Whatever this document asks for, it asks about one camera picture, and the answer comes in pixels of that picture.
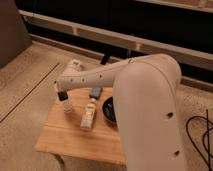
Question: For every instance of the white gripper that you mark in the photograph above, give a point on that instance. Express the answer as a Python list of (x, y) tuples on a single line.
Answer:
[(62, 94)]

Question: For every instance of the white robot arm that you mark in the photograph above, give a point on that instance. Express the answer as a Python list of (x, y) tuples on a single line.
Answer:
[(144, 99)]

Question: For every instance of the blue grey eraser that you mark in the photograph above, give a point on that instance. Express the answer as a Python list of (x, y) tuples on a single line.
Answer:
[(95, 92)]

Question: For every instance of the white plastic bottle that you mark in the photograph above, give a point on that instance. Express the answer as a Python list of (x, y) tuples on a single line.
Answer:
[(89, 115)]

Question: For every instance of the wooden table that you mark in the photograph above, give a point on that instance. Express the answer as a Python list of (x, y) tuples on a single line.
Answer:
[(62, 134)]

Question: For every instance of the dark blue bowl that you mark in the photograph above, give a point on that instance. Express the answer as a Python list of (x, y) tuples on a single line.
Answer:
[(108, 110)]

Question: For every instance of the white shelf rail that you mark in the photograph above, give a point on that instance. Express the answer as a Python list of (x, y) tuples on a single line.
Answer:
[(184, 55)]

